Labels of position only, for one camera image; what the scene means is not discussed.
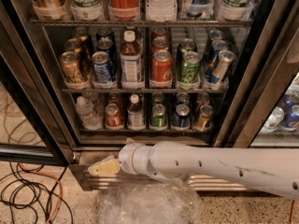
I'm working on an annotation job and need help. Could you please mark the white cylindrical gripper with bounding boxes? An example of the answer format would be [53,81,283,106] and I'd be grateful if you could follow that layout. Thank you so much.
[88,137,155,175]

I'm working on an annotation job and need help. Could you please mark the red coke can bottom front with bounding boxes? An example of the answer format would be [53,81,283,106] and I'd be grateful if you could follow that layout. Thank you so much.
[105,104,122,127]

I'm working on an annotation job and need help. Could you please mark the red coke can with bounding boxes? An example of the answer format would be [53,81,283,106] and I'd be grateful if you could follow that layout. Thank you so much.
[150,49,172,82]
[105,104,122,127]
[107,92,122,107]
[151,27,169,39]
[151,37,170,52]

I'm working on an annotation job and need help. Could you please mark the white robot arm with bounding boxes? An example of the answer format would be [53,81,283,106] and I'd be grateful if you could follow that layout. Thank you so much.
[88,141,299,201]

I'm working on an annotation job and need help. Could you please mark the clear water bottle bottom shelf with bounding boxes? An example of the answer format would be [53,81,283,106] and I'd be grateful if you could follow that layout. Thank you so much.
[75,96,102,131]

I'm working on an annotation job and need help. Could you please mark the brown tea bottle bottom shelf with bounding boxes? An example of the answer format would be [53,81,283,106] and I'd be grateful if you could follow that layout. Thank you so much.
[127,94,145,130]

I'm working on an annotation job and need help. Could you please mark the brown tea bottle shelf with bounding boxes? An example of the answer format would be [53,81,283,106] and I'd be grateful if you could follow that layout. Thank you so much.
[127,94,145,130]
[120,30,142,82]

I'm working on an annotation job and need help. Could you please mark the green can bottom front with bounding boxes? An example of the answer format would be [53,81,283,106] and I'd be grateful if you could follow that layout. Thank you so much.
[150,104,166,128]

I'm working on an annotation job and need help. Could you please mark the green can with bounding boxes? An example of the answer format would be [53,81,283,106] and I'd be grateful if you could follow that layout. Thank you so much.
[177,38,197,64]
[151,92,165,105]
[178,51,200,84]
[150,104,166,128]

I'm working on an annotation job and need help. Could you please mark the red coke can bottom rear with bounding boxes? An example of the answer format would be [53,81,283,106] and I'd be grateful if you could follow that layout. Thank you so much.
[107,92,122,107]

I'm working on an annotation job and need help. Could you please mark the open glass fridge door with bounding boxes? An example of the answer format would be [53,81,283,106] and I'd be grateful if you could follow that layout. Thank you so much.
[0,2,73,166]

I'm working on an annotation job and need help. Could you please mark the green can bottom rear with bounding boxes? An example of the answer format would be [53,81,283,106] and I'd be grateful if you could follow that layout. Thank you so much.
[151,92,165,105]

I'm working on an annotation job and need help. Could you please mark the blue can bottom front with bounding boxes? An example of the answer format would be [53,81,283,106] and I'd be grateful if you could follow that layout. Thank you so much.
[172,104,190,128]

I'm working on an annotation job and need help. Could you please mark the blue pepsi can middle front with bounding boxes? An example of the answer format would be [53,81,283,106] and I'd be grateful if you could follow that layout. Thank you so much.
[92,51,115,83]

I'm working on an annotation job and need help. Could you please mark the blue pepsi can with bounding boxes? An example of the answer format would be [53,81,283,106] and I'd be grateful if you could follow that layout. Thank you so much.
[92,51,115,83]
[95,27,115,41]
[96,38,116,60]

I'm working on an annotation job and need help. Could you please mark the blue can bottom rear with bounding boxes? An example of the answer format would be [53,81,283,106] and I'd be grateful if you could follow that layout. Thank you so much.
[175,92,190,105]

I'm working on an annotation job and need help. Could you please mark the gold can bottom front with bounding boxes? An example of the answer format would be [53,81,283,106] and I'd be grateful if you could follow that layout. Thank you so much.
[194,105,214,130]

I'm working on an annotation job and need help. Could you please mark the gold can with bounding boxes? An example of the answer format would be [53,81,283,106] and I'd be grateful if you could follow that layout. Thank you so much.
[72,27,93,47]
[195,91,210,110]
[64,38,89,62]
[59,51,86,83]
[194,105,214,130]

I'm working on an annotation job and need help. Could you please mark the red coke can middle front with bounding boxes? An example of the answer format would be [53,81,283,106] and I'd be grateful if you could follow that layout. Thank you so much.
[150,49,172,82]

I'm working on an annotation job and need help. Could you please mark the brown tea bottle middle shelf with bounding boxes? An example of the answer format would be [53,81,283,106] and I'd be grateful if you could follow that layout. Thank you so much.
[120,30,142,82]

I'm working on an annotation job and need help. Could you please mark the gold can bottom rear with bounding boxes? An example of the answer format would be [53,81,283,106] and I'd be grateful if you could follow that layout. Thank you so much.
[195,91,210,110]

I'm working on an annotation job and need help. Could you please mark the gold can middle front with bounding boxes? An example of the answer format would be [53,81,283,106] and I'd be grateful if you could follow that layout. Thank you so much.
[59,51,86,83]

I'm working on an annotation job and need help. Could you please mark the green can middle front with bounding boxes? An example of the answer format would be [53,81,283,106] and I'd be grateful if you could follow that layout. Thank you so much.
[178,51,200,84]

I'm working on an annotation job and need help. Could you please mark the blue pepsi can middle rear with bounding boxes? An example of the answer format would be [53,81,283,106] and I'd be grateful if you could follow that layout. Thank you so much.
[95,27,115,41]

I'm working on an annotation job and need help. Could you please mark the gold can middle rear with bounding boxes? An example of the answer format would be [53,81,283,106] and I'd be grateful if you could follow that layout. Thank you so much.
[72,27,93,47]

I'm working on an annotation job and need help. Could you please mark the green can middle rear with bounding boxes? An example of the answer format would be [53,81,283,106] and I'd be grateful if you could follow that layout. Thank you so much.
[177,38,197,64]

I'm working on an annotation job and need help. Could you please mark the red coke can middle rear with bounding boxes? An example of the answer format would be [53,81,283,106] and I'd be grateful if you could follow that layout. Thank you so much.
[151,27,169,39]

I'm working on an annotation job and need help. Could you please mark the slim redbull can middle front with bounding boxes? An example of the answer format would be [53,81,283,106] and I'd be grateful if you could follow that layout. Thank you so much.
[209,50,235,84]

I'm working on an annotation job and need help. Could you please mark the slim redbull can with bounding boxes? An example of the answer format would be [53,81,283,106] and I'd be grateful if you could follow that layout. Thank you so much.
[202,29,226,61]
[204,40,228,78]
[209,50,235,84]

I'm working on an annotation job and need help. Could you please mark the slim redbull can middle rear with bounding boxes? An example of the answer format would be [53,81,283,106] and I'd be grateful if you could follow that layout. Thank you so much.
[202,29,226,61]

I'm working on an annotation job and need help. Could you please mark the white can right fridge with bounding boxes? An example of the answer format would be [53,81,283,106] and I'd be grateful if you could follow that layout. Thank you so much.
[261,106,284,133]

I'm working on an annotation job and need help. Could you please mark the blue can right fridge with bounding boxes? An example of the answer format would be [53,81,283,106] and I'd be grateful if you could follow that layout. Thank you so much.
[279,105,299,131]

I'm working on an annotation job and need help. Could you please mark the crumpled clear plastic bag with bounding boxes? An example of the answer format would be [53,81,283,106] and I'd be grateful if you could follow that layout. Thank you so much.
[99,183,202,224]

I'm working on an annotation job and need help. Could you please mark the orange extension cable left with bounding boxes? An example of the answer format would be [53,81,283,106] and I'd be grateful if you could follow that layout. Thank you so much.
[18,161,64,224]

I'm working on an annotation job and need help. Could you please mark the black floor cable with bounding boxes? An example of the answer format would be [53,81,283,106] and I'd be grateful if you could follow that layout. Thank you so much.
[0,161,75,224]

